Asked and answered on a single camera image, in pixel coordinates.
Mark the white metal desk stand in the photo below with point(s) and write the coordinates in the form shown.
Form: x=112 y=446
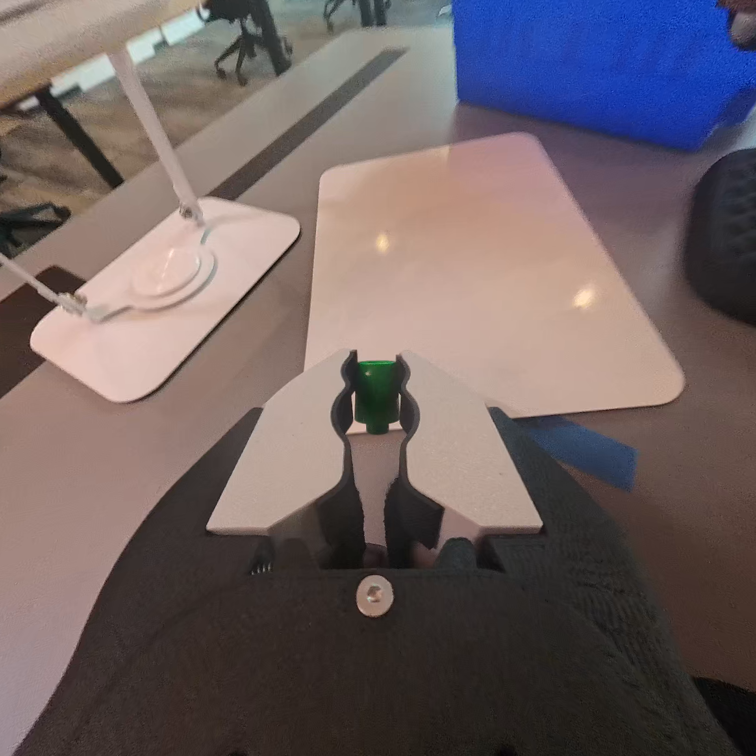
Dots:
x=147 y=342

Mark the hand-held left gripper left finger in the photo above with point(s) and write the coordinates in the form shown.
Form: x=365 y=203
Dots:
x=283 y=466

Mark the blue tape strip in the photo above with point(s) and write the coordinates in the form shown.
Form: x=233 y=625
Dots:
x=584 y=452

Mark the black office chair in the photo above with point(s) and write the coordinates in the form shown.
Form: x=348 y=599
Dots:
x=248 y=35

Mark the blue plastic storage bin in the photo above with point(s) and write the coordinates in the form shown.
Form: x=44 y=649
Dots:
x=590 y=59

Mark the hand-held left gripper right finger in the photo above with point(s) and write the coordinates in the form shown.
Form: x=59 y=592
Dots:
x=472 y=472

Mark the white whiteboard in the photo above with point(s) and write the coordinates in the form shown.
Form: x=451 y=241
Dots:
x=472 y=266

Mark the black textured cushion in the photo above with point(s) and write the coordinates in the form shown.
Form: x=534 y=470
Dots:
x=726 y=236

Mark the green marker cap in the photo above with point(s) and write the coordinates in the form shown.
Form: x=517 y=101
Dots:
x=377 y=393

